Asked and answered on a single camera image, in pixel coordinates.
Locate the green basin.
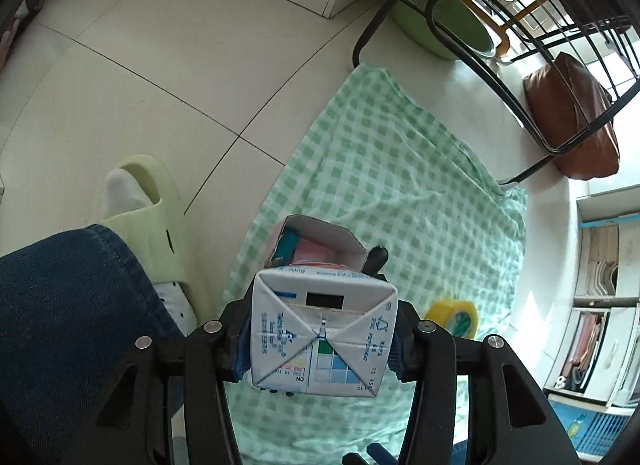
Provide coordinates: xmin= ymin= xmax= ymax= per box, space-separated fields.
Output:
xmin=390 ymin=0 xmax=496 ymax=61

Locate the pink packet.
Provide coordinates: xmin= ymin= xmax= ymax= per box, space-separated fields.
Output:
xmin=292 ymin=238 xmax=341 ymax=266

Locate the brown bag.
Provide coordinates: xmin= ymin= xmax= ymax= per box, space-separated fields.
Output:
xmin=522 ymin=51 xmax=621 ymax=180

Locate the person's left jeans leg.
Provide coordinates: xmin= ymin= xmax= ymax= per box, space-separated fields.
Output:
xmin=0 ymin=224 xmax=186 ymax=465

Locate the teal bottle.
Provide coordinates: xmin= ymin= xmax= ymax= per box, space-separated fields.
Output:
xmin=276 ymin=230 xmax=301 ymax=261

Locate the green checked cloth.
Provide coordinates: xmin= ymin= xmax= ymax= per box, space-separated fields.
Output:
xmin=220 ymin=64 xmax=529 ymax=465

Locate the blue box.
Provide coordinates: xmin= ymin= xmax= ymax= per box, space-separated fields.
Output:
xmin=547 ymin=392 xmax=633 ymax=465

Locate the white bookshelf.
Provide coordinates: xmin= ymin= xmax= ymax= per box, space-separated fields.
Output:
xmin=542 ymin=185 xmax=640 ymax=408

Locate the person's right jeans leg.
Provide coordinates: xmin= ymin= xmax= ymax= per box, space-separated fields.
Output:
xmin=450 ymin=437 xmax=473 ymax=465

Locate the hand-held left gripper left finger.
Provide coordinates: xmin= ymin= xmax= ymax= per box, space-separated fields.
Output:
xmin=65 ymin=297 xmax=256 ymax=465

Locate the white carton box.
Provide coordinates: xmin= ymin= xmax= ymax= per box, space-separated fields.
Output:
xmin=248 ymin=214 xmax=401 ymax=399

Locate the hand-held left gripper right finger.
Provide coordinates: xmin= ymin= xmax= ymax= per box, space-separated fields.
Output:
xmin=387 ymin=302 xmax=583 ymax=465

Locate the yellow wooden frame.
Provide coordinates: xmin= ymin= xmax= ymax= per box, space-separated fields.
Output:
xmin=492 ymin=0 xmax=581 ymax=63

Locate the pale green slipper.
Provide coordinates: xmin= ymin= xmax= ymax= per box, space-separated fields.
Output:
xmin=100 ymin=154 xmax=201 ymax=331

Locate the person's jeans leg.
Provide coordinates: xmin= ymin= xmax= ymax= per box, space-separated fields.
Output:
xmin=0 ymin=224 xmax=186 ymax=465
xmin=450 ymin=437 xmax=473 ymax=465

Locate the white sock foot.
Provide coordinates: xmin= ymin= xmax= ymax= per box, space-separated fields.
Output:
xmin=102 ymin=168 xmax=198 ymax=337

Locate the black car key fob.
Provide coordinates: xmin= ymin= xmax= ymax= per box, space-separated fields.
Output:
xmin=366 ymin=245 xmax=391 ymax=278

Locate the yellow tape roll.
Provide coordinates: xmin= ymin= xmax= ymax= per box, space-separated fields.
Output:
xmin=424 ymin=299 xmax=479 ymax=341

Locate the black metal chair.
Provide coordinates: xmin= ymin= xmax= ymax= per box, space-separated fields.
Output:
xmin=351 ymin=0 xmax=640 ymax=186

